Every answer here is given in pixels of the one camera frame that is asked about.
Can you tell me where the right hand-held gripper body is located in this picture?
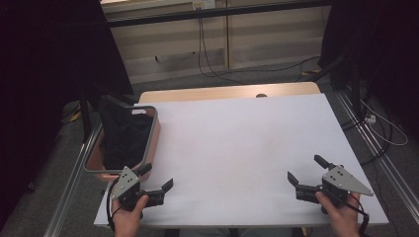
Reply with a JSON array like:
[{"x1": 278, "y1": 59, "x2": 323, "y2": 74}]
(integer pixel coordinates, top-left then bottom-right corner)
[{"x1": 294, "y1": 165, "x2": 375, "y2": 209}]

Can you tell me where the black knit vest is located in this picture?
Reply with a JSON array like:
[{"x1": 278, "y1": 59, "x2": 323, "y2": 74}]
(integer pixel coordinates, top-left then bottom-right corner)
[{"x1": 98, "y1": 97, "x2": 154, "y2": 171}]

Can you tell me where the black wall cable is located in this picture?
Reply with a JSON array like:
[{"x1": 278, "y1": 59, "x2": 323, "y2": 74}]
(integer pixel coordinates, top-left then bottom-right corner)
[
  {"x1": 197, "y1": 17, "x2": 247, "y2": 86},
  {"x1": 200, "y1": 17, "x2": 322, "y2": 82}
]

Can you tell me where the person's right hand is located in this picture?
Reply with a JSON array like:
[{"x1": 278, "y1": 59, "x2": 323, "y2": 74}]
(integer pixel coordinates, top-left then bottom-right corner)
[{"x1": 314, "y1": 191, "x2": 362, "y2": 237}]

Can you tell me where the black curtain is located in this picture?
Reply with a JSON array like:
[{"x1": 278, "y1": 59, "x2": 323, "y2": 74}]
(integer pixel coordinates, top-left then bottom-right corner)
[
  {"x1": 0, "y1": 0, "x2": 134, "y2": 228},
  {"x1": 317, "y1": 0, "x2": 419, "y2": 139}
]

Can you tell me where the person's left hand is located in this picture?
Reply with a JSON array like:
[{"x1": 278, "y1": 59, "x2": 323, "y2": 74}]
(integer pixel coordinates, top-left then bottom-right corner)
[{"x1": 111, "y1": 195, "x2": 150, "y2": 237}]

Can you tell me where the black stand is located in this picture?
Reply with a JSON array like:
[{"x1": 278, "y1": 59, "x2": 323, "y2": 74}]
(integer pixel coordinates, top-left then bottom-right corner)
[
  {"x1": 78, "y1": 86, "x2": 110, "y2": 143},
  {"x1": 309, "y1": 52, "x2": 364, "y2": 121}
]

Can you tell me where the black metal beam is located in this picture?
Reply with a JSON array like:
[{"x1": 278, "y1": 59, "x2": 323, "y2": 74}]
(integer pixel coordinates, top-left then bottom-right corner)
[{"x1": 105, "y1": 0, "x2": 332, "y2": 29}]

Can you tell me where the white floor cable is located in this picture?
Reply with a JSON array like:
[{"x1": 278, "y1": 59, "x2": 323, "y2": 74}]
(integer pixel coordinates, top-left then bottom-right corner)
[{"x1": 360, "y1": 98, "x2": 409, "y2": 147}]

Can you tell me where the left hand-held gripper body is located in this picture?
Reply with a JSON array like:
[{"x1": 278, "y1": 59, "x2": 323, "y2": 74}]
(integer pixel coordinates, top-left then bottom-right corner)
[{"x1": 111, "y1": 166, "x2": 166, "y2": 212}]

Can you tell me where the pink basket with grey rim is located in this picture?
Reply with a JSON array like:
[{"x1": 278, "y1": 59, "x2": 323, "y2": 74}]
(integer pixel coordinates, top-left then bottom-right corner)
[{"x1": 82, "y1": 105, "x2": 162, "y2": 183}]

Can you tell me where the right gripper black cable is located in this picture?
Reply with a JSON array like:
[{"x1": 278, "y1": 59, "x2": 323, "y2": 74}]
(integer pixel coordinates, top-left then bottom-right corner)
[{"x1": 345, "y1": 194, "x2": 371, "y2": 237}]

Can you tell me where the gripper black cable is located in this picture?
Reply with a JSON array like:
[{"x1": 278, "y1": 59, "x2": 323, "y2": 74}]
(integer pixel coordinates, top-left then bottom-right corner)
[
  {"x1": 345, "y1": 194, "x2": 371, "y2": 237},
  {"x1": 106, "y1": 179, "x2": 122, "y2": 233}
]

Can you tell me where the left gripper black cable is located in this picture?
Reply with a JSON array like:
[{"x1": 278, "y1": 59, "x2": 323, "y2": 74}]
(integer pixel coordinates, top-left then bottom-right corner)
[{"x1": 106, "y1": 179, "x2": 122, "y2": 233}]

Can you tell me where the white wall socket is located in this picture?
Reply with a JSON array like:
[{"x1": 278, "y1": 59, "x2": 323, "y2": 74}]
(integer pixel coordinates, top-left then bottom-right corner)
[{"x1": 192, "y1": 0, "x2": 216, "y2": 10}]

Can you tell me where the black floor cable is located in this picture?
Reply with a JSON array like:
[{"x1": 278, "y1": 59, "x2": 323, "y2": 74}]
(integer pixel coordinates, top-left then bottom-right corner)
[{"x1": 340, "y1": 108, "x2": 395, "y2": 166}]

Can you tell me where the white table mat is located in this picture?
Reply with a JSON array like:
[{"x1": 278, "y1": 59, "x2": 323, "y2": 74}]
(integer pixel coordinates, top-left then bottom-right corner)
[{"x1": 93, "y1": 93, "x2": 389, "y2": 229}]

